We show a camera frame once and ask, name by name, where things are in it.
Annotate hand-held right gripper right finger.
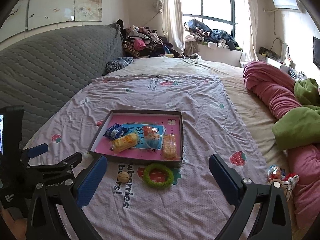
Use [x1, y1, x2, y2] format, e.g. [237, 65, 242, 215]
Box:
[208, 153, 293, 240]

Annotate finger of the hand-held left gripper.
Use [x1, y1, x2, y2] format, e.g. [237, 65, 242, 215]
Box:
[20, 143, 49, 165]
[56, 152, 83, 173]

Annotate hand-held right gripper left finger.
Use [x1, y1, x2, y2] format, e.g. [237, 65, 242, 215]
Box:
[26, 152, 108, 240]

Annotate blue snack packet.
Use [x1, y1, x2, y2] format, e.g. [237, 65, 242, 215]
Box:
[104, 123, 128, 139]

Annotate orange yellow snack packet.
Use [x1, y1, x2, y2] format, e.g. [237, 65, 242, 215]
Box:
[161, 134, 178, 160]

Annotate shallow cardboard box pink inside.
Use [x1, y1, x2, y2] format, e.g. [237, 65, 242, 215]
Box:
[87, 109, 185, 168]

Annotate red white snack bag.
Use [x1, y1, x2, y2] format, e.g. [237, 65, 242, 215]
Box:
[143, 125, 162, 150]

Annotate person's left hand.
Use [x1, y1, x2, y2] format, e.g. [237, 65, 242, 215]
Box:
[2, 210, 27, 240]

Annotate small beige ball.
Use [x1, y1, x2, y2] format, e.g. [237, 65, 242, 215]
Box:
[117, 171, 130, 183]

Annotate red white small toy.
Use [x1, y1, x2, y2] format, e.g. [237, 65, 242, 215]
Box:
[282, 172, 300, 193]

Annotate beige bed sheet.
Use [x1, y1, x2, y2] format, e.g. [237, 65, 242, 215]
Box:
[125, 56, 293, 180]

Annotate grey quilted headboard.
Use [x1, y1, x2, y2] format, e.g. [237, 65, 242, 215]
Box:
[0, 22, 124, 150]

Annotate green blanket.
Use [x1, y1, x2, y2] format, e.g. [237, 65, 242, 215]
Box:
[272, 78, 320, 151]

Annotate pink strawberry printed sheet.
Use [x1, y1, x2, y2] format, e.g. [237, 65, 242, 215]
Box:
[15, 74, 275, 240]

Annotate pink blanket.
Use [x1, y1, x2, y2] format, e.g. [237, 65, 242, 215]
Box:
[243, 60, 320, 230]

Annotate dark patterned cloth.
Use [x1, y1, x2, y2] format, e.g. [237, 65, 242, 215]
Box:
[105, 57, 134, 73]

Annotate black power strip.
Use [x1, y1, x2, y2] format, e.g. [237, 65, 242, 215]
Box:
[259, 46, 278, 58]

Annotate pile of clothes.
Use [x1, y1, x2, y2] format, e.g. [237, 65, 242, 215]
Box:
[117, 19, 185, 59]

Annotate white upright device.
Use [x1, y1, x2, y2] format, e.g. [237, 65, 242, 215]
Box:
[280, 42, 291, 64]

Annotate clothes on window sill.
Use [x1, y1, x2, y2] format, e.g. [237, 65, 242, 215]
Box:
[184, 19, 242, 51]

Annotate white curtain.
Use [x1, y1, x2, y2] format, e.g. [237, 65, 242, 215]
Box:
[239, 0, 259, 67]
[160, 0, 187, 55]

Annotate black television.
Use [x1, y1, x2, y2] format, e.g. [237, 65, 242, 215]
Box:
[312, 36, 320, 68]

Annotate white air conditioner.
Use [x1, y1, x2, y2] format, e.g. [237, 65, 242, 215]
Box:
[272, 0, 304, 13]

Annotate green ring toy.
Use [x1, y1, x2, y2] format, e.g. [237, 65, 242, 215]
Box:
[143, 163, 174, 187]

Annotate floral painted wall panel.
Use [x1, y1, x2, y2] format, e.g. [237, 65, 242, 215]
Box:
[0, 0, 103, 43]

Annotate window with dark frame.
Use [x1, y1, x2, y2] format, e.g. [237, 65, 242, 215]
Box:
[182, 0, 237, 34]

